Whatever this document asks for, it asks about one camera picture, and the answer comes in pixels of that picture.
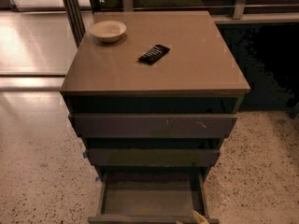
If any grey drawer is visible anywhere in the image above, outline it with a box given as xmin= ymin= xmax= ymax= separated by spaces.
xmin=88 ymin=172 xmax=220 ymax=224
xmin=86 ymin=148 xmax=221 ymax=167
xmin=69 ymin=113 xmax=237 ymax=139

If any dark metal door post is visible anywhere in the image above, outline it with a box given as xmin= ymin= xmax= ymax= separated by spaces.
xmin=63 ymin=0 xmax=85 ymax=47

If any grey top drawer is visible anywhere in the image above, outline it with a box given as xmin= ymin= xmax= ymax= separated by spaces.
xmin=69 ymin=113 xmax=237 ymax=139

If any grey middle drawer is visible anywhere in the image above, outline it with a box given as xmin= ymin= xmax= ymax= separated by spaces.
xmin=86 ymin=148 xmax=221 ymax=167

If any grey bottom drawer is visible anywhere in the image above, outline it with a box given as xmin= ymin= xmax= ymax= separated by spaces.
xmin=88 ymin=172 xmax=220 ymax=224

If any black snack packet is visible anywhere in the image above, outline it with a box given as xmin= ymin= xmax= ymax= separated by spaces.
xmin=138 ymin=44 xmax=170 ymax=65

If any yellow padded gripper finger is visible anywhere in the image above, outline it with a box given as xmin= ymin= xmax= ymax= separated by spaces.
xmin=192 ymin=211 xmax=209 ymax=224

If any white ceramic bowl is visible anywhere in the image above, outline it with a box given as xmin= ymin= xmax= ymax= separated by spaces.
xmin=90 ymin=21 xmax=127 ymax=43

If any grey drawer cabinet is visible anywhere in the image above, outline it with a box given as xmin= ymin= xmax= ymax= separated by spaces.
xmin=60 ymin=11 xmax=250 ymax=180

